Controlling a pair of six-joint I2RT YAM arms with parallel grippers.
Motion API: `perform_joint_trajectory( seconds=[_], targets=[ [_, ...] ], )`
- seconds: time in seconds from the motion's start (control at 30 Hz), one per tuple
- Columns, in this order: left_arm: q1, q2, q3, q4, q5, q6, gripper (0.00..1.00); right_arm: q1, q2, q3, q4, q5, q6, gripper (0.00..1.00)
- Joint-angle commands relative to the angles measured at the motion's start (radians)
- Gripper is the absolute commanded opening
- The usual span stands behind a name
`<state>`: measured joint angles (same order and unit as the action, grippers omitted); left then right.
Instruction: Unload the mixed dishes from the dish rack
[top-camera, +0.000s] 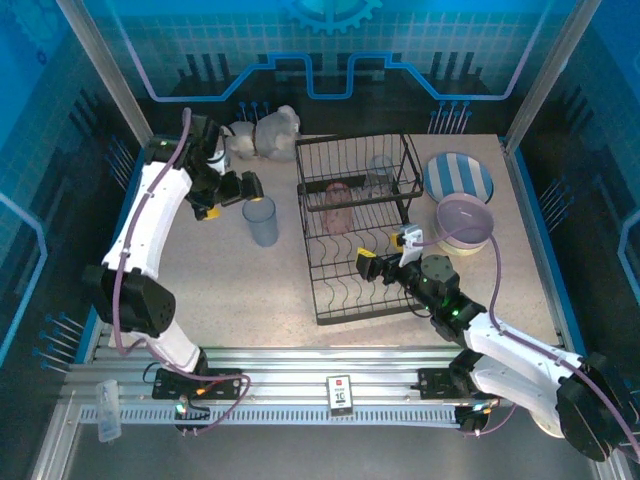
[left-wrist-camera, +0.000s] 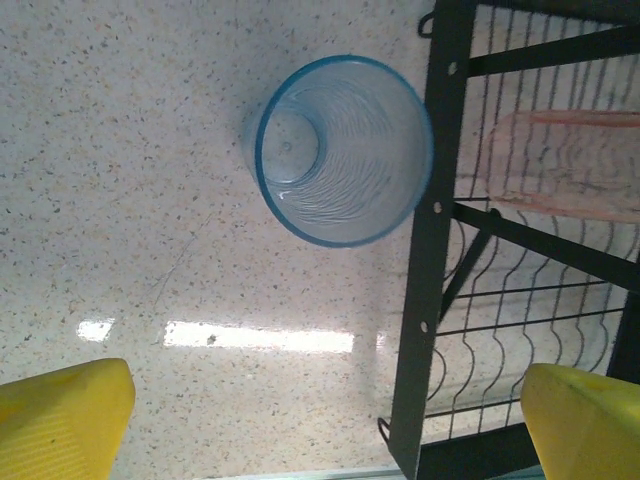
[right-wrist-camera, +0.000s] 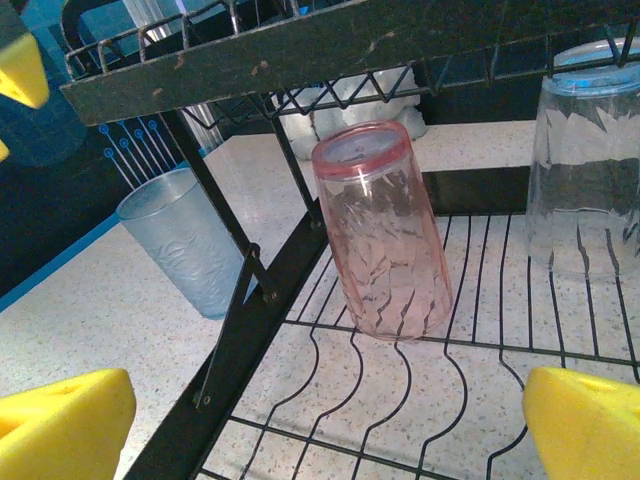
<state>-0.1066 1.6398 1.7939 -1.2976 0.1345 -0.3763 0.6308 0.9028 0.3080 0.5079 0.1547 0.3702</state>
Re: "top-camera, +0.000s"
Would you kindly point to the blue translucent plastic cup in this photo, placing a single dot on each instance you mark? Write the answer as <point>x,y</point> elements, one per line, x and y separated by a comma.
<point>261,225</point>

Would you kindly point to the pink translucent plastic cup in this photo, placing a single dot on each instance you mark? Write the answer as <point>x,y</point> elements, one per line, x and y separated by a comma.
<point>339,215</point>

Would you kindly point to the lavender ceramic bowl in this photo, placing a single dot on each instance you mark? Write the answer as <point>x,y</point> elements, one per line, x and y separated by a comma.
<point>465,220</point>

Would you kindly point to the blue white striped plate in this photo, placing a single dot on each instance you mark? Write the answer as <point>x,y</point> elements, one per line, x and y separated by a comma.
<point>490,196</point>
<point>452,172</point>

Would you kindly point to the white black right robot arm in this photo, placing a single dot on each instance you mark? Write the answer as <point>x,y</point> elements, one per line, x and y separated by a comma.
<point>520,360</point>

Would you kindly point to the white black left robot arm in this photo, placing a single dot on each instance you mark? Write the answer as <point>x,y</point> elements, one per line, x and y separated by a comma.
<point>150,225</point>

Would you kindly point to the grey plush toy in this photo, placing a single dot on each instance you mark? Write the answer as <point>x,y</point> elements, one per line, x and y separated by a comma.
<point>260,137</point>

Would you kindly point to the black white number card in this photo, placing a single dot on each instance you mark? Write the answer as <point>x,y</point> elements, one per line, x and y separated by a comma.
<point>340,397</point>

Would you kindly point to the clear plastic bottle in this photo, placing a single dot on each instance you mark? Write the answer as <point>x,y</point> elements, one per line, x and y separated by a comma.
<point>107,415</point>

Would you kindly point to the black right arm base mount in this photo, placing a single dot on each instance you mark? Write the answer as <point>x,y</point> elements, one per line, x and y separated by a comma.
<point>432,382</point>

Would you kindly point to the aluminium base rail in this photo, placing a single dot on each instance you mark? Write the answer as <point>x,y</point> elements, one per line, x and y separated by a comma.
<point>290,377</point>

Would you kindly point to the aluminium frame post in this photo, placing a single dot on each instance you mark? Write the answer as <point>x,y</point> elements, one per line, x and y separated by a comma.
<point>549,75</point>
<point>116,75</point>

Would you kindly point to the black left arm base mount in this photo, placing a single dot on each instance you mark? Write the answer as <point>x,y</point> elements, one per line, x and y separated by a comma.
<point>225,382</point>

